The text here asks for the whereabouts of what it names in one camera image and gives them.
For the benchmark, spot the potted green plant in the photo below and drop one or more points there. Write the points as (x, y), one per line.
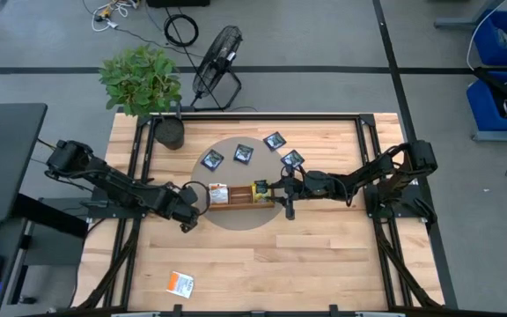
(141, 81)

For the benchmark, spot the round grey mat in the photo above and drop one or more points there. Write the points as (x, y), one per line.
(240, 220)

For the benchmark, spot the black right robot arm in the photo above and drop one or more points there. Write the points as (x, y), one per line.
(368, 174)

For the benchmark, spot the black floor fan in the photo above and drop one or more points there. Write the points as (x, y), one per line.
(225, 56)

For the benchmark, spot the black desk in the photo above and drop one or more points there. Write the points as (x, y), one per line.
(2, 167)

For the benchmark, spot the yellow green tea packet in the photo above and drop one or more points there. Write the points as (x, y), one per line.
(260, 191)

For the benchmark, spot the wooden tea organizer box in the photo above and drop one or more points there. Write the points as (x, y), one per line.
(241, 198)

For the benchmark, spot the blue storage bin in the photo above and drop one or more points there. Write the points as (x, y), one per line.
(487, 48)
(482, 110)

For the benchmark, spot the black floor box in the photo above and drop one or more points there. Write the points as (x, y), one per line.
(178, 2)

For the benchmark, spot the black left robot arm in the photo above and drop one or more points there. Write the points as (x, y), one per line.
(117, 187)

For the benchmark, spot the dark purple tea packet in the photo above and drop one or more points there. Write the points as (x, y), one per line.
(292, 158)
(212, 159)
(274, 141)
(243, 154)

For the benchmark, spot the grey desk leg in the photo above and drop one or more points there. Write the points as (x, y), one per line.
(456, 21)

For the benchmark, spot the orange white tea packet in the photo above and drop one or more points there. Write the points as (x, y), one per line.
(180, 284)
(218, 193)

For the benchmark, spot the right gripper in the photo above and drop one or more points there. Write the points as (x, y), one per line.
(310, 185)

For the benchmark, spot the black rod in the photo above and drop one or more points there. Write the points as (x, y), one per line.
(495, 83)

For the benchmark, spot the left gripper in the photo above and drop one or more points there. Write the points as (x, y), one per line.
(183, 204)

